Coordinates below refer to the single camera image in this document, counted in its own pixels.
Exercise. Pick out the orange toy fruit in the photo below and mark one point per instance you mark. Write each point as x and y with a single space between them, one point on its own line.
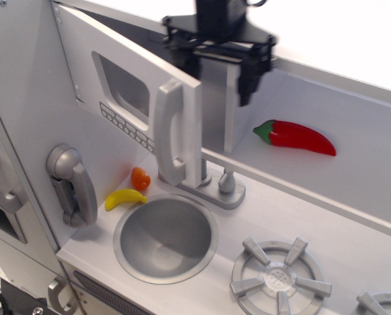
140 179

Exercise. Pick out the yellow toy banana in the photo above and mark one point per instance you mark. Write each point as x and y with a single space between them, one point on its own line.
123 196

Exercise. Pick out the silver round sink bowl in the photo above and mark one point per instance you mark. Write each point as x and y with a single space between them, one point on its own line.
167 240

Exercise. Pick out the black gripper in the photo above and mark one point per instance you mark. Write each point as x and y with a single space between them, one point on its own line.
220 30

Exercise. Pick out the grey fridge door handle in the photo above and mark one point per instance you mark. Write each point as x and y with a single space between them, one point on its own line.
9 201

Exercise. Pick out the grey toy stove burner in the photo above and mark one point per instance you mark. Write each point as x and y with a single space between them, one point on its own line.
278 277

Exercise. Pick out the white toy microwave door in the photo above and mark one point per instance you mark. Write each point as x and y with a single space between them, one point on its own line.
119 80

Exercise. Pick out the grey oven door handle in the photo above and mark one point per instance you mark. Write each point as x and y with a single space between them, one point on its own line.
61 297

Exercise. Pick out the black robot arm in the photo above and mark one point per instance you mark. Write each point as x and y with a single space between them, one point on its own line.
220 31

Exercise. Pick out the grey toy wall phone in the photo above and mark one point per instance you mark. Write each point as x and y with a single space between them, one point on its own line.
73 186

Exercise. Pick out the grey microwave door handle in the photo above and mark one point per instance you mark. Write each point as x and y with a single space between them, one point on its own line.
169 102

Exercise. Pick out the grey toy faucet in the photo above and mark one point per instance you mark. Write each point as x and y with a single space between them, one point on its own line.
219 188

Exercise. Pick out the red toy chili pepper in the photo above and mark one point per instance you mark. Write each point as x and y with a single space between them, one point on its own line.
291 135

